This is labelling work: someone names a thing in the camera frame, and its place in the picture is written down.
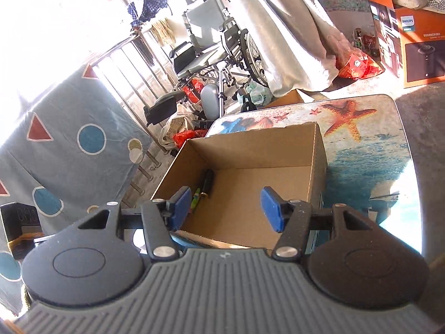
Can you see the blue geometric print blanket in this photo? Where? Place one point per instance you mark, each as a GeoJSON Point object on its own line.
{"type": "Point", "coordinates": [69, 167]}

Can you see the green pen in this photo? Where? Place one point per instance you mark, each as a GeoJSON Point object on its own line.
{"type": "Point", "coordinates": [195, 196]}

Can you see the small red plastic bag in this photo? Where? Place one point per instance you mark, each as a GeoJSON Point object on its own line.
{"type": "Point", "coordinates": [184, 137]}

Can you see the folding wheelchair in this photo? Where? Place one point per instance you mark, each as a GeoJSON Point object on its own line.
{"type": "Point", "coordinates": [205, 21]}

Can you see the beige tote bag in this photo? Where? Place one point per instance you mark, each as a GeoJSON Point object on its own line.
{"type": "Point", "coordinates": [173, 121]}

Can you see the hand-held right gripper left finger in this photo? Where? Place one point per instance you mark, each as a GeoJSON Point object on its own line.
{"type": "Point", "coordinates": [180, 208]}

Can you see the pale green plastic bag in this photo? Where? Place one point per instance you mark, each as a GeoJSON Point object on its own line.
{"type": "Point", "coordinates": [259, 94]}

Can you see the black cylindrical flashlight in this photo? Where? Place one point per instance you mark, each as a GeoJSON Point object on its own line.
{"type": "Point", "coordinates": [207, 182]}

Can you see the group of bottles and cans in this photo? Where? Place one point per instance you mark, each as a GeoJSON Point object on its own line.
{"type": "Point", "coordinates": [365, 41]}

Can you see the blue checkered hanging cloth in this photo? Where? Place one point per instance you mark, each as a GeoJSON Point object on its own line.
{"type": "Point", "coordinates": [149, 5]}

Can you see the red item under wheelchair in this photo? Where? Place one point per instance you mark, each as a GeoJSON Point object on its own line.
{"type": "Point", "coordinates": [193, 90]}

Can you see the black padded wheelchair rest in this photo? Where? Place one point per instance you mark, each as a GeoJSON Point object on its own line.
{"type": "Point", "coordinates": [163, 106]}

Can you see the large red plastic bag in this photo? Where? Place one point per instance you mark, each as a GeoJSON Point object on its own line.
{"type": "Point", "coordinates": [358, 64]}

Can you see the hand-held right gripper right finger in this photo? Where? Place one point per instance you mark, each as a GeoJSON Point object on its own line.
{"type": "Point", "coordinates": [273, 210]}

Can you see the beige fringed towel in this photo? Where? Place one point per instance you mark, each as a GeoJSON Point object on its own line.
{"type": "Point", "coordinates": [162, 31]}

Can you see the white curtain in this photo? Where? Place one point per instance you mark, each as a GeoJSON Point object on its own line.
{"type": "Point", "coordinates": [278, 24]}

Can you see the metal bed rail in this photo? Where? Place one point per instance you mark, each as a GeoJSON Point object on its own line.
{"type": "Point", "coordinates": [117, 46]}

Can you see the flat brown cardboard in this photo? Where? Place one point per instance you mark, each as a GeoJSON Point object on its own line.
{"type": "Point", "coordinates": [292, 98]}

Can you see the grey wheelchair leg rest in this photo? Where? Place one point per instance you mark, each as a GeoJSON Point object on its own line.
{"type": "Point", "coordinates": [210, 99]}

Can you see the cardboard box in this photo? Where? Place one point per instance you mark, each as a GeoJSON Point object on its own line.
{"type": "Point", "coordinates": [243, 188]}

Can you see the orange appliance carton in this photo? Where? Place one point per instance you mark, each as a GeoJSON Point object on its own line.
{"type": "Point", "coordinates": [417, 31]}

